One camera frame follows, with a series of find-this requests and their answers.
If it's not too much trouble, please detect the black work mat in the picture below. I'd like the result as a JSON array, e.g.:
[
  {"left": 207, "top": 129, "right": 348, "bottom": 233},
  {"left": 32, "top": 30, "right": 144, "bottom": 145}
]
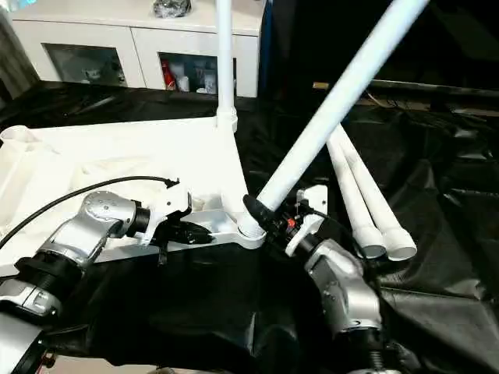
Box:
[{"left": 0, "top": 78, "right": 499, "bottom": 374}]

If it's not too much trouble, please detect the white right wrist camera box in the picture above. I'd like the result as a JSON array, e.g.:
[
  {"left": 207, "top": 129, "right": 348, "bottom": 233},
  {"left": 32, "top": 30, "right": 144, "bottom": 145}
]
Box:
[{"left": 284, "top": 185, "right": 330, "bottom": 258}]

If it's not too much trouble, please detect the white plastic table leg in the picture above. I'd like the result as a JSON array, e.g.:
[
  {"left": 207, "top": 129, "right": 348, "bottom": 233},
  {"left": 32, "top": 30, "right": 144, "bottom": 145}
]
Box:
[
  {"left": 326, "top": 131, "right": 387, "bottom": 260},
  {"left": 214, "top": 0, "right": 238, "bottom": 132},
  {"left": 335, "top": 125, "right": 418, "bottom": 262},
  {"left": 236, "top": 0, "right": 431, "bottom": 237}
]

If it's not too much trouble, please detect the white cabinet with glass doors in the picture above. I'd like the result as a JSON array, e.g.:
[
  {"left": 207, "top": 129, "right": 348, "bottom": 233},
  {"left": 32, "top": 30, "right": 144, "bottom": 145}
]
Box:
[{"left": 6, "top": 0, "right": 263, "bottom": 99}]

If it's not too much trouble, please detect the red bottle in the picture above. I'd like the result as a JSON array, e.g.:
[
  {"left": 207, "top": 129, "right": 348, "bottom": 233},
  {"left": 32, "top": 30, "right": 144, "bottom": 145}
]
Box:
[{"left": 160, "top": 61, "right": 175, "bottom": 91}]

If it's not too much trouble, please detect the grey horizontal rail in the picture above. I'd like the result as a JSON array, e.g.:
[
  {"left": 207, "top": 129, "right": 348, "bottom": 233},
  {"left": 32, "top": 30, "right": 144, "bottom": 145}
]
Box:
[{"left": 368, "top": 79, "right": 499, "bottom": 96}]

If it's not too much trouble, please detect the white plastic table top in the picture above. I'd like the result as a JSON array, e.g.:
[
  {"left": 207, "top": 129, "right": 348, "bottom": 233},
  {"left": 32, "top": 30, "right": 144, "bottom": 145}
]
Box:
[{"left": 0, "top": 117, "right": 267, "bottom": 278}]

